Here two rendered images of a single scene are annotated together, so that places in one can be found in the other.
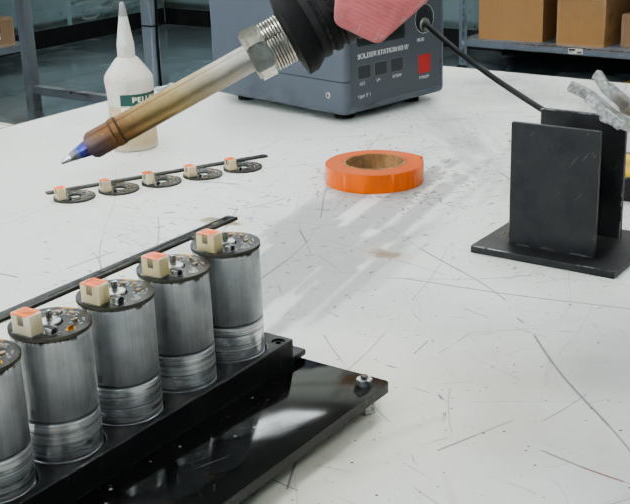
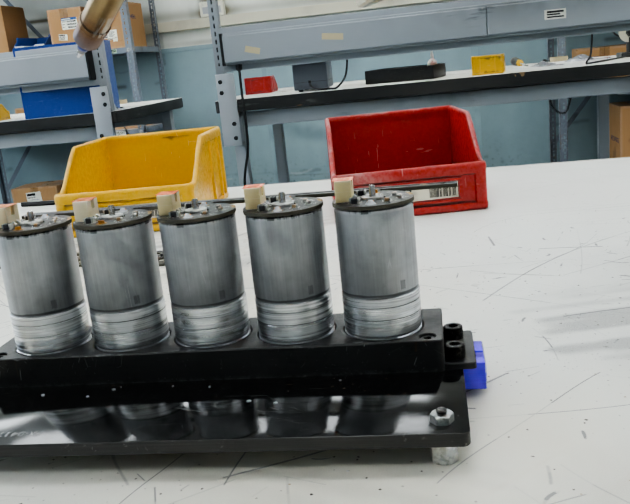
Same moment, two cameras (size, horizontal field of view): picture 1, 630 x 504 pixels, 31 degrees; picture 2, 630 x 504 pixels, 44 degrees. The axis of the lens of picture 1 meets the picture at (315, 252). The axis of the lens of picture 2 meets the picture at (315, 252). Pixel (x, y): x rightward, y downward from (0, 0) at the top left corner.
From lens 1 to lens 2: 33 cm
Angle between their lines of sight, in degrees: 61
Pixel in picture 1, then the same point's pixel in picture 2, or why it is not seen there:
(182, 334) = (259, 276)
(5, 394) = (16, 258)
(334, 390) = (405, 411)
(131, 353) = (176, 271)
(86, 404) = (110, 301)
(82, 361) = (104, 257)
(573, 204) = not seen: outside the picture
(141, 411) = (188, 335)
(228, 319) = (346, 284)
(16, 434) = (29, 298)
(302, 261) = not seen: outside the picture
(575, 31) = not seen: outside the picture
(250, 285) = (367, 250)
